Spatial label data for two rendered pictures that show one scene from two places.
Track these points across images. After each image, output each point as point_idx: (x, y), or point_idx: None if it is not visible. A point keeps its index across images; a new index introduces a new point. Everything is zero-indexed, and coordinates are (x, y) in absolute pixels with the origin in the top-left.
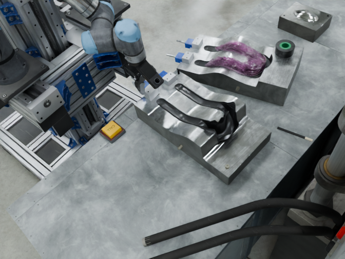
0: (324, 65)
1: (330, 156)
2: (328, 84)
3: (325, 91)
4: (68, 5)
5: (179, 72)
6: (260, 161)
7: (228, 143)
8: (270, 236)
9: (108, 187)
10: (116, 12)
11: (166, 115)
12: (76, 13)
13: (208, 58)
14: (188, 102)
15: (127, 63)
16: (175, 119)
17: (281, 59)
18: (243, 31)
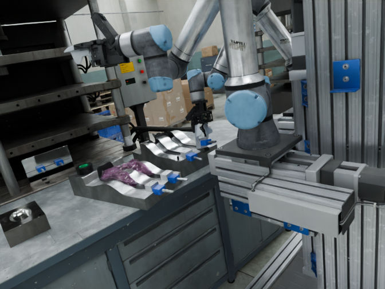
0: (55, 196)
1: (123, 108)
2: (69, 186)
3: None
4: (322, 160)
5: (177, 160)
6: None
7: None
8: None
9: (234, 138)
10: (230, 141)
11: (193, 144)
12: (285, 136)
13: (148, 179)
14: (176, 150)
15: (209, 112)
16: (187, 144)
17: (94, 167)
18: (90, 223)
